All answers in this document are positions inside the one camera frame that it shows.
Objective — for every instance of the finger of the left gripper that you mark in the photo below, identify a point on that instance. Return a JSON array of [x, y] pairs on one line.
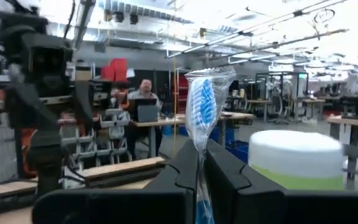
[[33, 105], [84, 102]]

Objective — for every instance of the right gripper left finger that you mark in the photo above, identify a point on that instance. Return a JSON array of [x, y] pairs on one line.
[[166, 202]]

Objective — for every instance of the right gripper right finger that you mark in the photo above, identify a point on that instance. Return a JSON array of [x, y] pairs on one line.
[[259, 205]]

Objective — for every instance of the blue white toothbrush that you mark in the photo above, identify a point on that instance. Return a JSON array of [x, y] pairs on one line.
[[202, 105]]

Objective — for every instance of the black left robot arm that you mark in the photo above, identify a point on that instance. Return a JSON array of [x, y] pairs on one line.
[[45, 155]]

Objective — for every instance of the cardboard box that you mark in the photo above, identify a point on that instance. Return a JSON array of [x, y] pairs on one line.
[[83, 74]]

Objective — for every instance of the grey parts bin rack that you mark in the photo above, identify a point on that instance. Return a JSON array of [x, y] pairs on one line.
[[110, 124]]

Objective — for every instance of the red storage bins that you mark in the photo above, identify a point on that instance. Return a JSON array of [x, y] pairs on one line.
[[117, 70]]

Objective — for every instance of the blue crate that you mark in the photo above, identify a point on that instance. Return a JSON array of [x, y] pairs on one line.
[[238, 151]]

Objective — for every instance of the white green wipes canister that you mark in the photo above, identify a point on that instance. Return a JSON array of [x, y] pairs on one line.
[[294, 155]]

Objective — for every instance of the person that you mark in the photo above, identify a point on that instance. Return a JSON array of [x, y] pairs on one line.
[[145, 90]]

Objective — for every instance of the grey laptop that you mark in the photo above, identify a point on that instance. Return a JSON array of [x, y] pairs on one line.
[[146, 112]]

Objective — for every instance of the wooden office desk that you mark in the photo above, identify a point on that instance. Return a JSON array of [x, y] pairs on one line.
[[238, 115], [353, 121]]

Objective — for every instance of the red storage shelf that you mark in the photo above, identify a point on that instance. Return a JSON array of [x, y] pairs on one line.
[[182, 93]]

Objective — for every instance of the black cage frame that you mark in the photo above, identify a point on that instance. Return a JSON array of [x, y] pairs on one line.
[[281, 73]]

